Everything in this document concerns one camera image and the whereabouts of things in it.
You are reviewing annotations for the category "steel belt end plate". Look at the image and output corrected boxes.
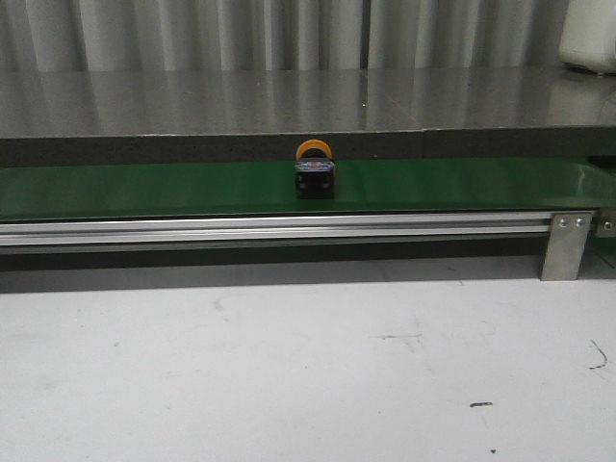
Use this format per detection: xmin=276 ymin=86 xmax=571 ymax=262
xmin=594 ymin=208 xmax=616 ymax=239

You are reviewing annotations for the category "grey stone counter slab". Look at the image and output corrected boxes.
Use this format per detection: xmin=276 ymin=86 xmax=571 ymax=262
xmin=1 ymin=66 xmax=615 ymax=167

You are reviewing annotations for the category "green conveyor belt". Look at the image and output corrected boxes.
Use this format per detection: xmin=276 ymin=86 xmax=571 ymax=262
xmin=1 ymin=158 xmax=615 ymax=221

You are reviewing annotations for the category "yellow mushroom push button switch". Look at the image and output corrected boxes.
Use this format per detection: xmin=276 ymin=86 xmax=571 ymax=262
xmin=295 ymin=139 xmax=336 ymax=199

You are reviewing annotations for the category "grey pleated curtain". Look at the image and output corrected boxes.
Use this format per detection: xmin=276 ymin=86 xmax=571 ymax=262
xmin=1 ymin=1 xmax=567 ymax=72

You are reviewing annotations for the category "steel conveyor support bracket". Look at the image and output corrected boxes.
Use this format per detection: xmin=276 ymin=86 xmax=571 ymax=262
xmin=540 ymin=212 xmax=593 ymax=281

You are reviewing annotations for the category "aluminium conveyor side rail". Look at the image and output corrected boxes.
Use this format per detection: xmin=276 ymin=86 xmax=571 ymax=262
xmin=1 ymin=212 xmax=552 ymax=248

